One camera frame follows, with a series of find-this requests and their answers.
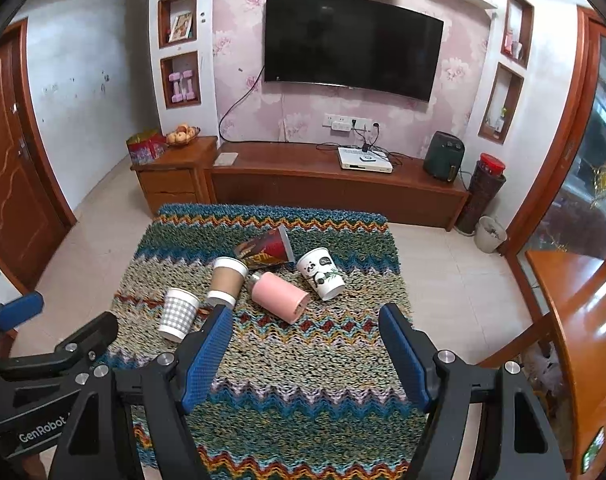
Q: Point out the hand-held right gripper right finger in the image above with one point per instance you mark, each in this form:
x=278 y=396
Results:
x=407 y=360

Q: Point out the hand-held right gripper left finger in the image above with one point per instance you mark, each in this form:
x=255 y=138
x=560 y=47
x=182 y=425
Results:
x=203 y=362

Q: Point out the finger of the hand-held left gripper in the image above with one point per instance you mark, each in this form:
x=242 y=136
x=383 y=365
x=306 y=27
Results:
x=90 y=332
x=20 y=308

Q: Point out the grey checked paper cup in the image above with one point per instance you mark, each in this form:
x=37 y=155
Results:
x=178 y=312

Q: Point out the brown cup with white lid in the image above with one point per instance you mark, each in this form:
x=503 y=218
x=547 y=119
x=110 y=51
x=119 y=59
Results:
x=225 y=280

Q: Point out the pink insulated cup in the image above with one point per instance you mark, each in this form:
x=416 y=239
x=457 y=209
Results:
x=278 y=295

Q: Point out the white panda print cup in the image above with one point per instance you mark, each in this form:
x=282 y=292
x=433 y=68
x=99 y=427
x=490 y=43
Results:
x=320 y=272

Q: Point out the red printed paper cup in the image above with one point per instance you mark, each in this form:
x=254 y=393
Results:
x=268 y=250

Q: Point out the colourful zigzag woven rug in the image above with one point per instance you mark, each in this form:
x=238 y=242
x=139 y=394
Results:
x=293 y=360

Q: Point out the brown wooden door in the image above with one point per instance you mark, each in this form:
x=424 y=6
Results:
x=18 y=185

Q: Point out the white waste bin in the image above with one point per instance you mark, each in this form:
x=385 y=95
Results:
x=489 y=235

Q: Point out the small wooden drawer cabinet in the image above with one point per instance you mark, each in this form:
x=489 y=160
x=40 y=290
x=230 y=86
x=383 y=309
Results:
x=173 y=180

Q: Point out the dark wicker stand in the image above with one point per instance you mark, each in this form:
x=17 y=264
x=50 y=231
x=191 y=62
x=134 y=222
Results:
x=475 y=200

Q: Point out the orange wooden table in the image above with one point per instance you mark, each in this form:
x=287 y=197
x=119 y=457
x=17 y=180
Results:
x=583 y=335

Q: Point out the red gift box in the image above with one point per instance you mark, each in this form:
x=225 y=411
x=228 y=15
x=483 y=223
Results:
x=145 y=147

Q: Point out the long wooden television cabinet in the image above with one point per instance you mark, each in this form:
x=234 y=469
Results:
x=308 y=185

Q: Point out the white set-top box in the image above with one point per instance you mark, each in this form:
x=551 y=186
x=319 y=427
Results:
x=365 y=160

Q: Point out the grey pad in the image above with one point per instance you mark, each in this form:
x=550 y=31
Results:
x=226 y=158

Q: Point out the dark green air fryer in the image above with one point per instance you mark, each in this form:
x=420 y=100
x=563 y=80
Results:
x=444 y=156

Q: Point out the red lidded container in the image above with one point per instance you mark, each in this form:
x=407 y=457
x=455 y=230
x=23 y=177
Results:
x=492 y=164

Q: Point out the basket of fruit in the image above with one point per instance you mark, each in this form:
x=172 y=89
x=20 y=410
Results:
x=183 y=136

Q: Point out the small potted plant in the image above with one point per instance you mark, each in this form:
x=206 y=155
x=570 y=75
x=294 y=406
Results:
x=498 y=120

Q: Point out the pink dumbbell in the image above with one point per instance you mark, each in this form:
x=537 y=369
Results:
x=175 y=87
x=189 y=85

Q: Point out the wooden framed glass door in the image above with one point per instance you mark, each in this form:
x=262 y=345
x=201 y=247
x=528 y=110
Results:
x=583 y=110

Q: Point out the picture card in niche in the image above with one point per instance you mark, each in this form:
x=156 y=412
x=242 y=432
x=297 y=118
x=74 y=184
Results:
x=180 y=27

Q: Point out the black flat television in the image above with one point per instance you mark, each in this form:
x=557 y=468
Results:
x=353 y=45

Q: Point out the pink box in niche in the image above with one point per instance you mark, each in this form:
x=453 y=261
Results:
x=509 y=42

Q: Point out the white wall socket strip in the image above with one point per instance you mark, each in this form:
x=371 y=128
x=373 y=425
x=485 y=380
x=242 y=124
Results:
x=347 y=123

